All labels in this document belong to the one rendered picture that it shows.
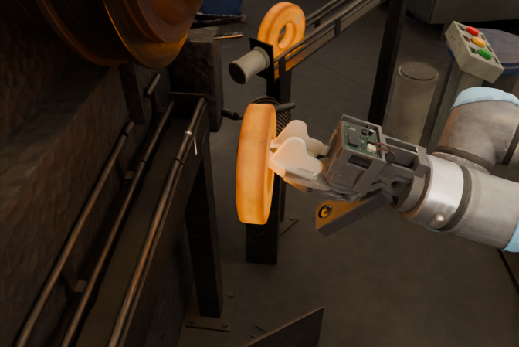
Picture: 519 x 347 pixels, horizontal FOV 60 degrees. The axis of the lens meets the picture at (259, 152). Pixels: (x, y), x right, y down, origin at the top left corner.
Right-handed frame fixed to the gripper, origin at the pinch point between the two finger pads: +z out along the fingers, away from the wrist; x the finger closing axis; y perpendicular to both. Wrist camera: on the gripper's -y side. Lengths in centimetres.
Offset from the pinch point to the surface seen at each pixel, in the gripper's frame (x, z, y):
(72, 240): 9.6, 20.0, -15.9
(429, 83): -78, -49, -21
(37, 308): 19.2, 19.9, -16.6
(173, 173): -8.5, 11.2, -17.0
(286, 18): -63, -1, -9
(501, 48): -121, -85, -18
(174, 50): -16.5, 16.0, 0.7
